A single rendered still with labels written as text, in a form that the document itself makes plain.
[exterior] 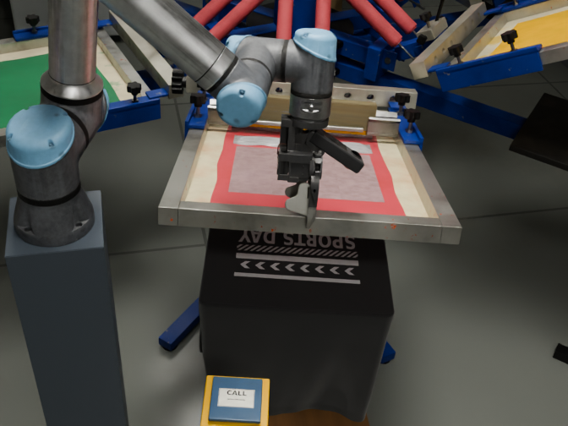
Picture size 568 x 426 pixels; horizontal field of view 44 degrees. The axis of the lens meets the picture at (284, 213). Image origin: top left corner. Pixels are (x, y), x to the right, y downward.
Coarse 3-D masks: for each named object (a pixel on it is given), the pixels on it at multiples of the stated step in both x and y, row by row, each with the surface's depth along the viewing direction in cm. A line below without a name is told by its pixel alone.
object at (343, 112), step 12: (276, 96) 185; (288, 96) 186; (276, 108) 186; (288, 108) 186; (336, 108) 186; (348, 108) 186; (360, 108) 186; (372, 108) 185; (276, 120) 187; (336, 120) 187; (348, 120) 187; (360, 120) 187
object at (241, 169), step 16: (224, 144) 179; (224, 160) 169; (240, 160) 169; (256, 160) 170; (272, 160) 171; (224, 176) 159; (240, 176) 160; (256, 176) 161; (272, 176) 161; (224, 192) 151; (240, 192) 151; (256, 192) 152; (272, 192) 153
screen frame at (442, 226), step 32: (192, 128) 177; (192, 160) 157; (416, 160) 168; (160, 224) 135; (192, 224) 135; (224, 224) 135; (256, 224) 135; (288, 224) 135; (320, 224) 135; (352, 224) 135; (384, 224) 135; (416, 224) 135; (448, 224) 136
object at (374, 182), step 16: (368, 144) 188; (368, 160) 176; (336, 176) 164; (352, 176) 165; (368, 176) 166; (384, 176) 167; (320, 192) 155; (336, 192) 155; (352, 192) 156; (368, 192) 157; (384, 192) 158; (320, 208) 147; (336, 208) 148; (352, 208) 148; (368, 208) 149; (384, 208) 149; (400, 208) 150
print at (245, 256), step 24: (240, 240) 175; (264, 240) 176; (288, 240) 177; (312, 240) 177; (336, 240) 178; (240, 264) 169; (264, 264) 169; (288, 264) 170; (312, 264) 171; (336, 264) 171
